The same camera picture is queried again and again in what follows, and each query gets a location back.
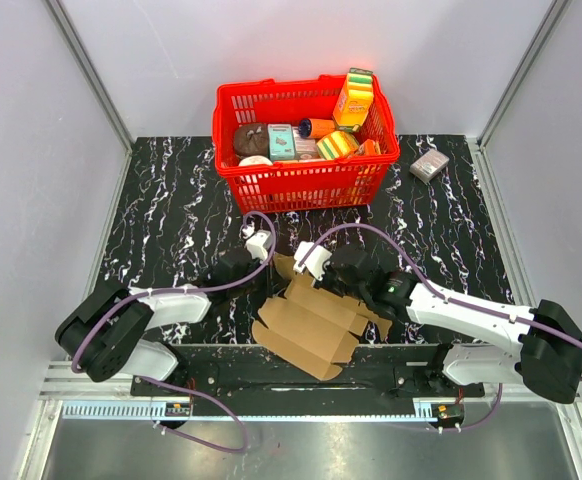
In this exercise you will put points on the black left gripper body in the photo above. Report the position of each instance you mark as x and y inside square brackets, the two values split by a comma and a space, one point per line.
[253, 285]

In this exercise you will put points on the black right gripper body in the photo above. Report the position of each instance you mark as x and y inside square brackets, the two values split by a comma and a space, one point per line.
[332, 281]

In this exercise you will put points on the brown cardboard box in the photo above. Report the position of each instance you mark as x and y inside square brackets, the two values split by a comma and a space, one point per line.
[313, 329]

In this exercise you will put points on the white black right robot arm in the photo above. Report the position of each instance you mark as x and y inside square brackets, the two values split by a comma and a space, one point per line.
[539, 347]

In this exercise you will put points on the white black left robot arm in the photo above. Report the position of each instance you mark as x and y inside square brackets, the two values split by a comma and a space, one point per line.
[105, 333]

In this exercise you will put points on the pink small food box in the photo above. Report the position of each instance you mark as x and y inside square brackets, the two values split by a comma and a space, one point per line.
[305, 148]

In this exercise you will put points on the teal small carton box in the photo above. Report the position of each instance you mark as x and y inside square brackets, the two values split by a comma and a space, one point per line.
[281, 142]

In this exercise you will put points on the tall orange sponge box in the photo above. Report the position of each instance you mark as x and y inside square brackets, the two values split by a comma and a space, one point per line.
[355, 98]

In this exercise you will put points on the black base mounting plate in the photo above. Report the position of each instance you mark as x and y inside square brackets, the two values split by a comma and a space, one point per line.
[375, 372]

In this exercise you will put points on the white round lid container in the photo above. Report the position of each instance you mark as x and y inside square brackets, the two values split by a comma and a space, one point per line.
[255, 160]

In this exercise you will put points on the orange snack packet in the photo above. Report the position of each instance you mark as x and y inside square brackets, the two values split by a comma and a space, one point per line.
[366, 149]

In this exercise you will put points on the brown round chocolate cake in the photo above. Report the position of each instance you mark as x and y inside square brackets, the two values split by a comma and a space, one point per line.
[251, 139]

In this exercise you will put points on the yellow green sponge pack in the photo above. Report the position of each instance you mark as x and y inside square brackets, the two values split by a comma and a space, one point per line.
[337, 145]

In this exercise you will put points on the red plastic shopping basket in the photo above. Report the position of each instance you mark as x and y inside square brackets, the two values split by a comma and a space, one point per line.
[293, 184]

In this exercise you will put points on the white wrapped tissue pack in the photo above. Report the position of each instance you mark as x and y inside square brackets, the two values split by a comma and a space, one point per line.
[429, 165]

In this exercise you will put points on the orange cylindrical can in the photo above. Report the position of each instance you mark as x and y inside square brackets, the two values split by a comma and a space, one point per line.
[312, 128]

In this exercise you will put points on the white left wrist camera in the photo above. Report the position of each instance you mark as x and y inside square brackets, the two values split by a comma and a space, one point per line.
[257, 242]

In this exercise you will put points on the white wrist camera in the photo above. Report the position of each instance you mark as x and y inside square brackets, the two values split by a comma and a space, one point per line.
[257, 242]
[311, 258]

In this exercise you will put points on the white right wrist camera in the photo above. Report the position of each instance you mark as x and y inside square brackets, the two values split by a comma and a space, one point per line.
[311, 258]

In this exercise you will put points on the aluminium frame rail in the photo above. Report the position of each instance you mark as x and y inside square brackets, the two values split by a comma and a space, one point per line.
[126, 397]

